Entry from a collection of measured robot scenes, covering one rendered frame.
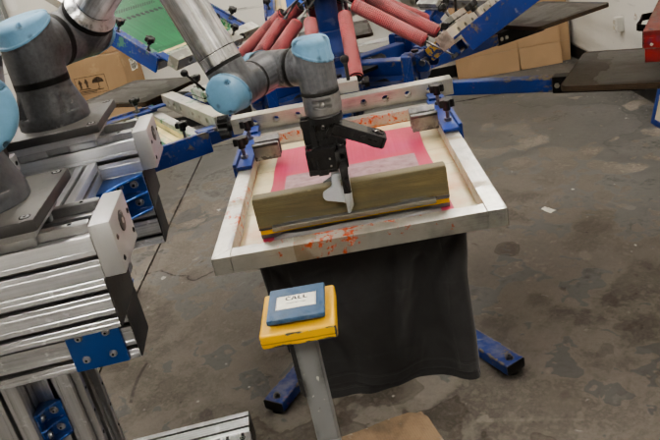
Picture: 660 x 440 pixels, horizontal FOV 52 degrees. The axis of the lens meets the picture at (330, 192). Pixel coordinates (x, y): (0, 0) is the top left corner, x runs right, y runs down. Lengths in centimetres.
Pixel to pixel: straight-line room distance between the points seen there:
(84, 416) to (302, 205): 63
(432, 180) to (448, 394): 117
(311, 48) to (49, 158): 63
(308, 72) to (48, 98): 57
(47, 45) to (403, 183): 79
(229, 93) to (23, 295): 47
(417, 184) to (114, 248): 64
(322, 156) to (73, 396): 71
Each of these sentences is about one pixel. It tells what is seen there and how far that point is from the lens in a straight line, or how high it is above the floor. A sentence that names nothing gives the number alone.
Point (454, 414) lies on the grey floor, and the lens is 235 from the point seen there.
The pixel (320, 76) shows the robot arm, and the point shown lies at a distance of 129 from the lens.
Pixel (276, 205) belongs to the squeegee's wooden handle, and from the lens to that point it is 140.
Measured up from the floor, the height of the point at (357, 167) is 96.
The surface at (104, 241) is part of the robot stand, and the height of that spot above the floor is 118.
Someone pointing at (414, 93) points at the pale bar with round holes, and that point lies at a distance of 207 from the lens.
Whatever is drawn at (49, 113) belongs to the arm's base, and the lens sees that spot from 154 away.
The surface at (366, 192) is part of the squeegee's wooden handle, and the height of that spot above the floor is 102.
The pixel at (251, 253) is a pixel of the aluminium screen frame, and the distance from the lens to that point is 133.
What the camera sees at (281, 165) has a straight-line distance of 186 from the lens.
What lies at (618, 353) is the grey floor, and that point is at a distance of 258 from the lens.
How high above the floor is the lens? 157
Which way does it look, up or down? 23 degrees down
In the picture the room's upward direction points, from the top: 12 degrees counter-clockwise
